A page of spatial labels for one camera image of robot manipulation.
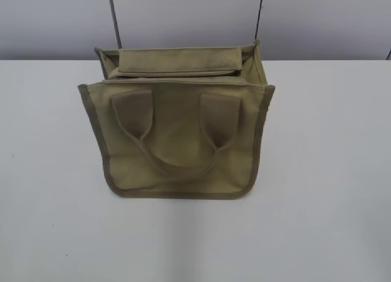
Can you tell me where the yellow canvas tote bag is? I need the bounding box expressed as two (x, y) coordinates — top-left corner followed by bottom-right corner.
(79, 42), (275, 200)

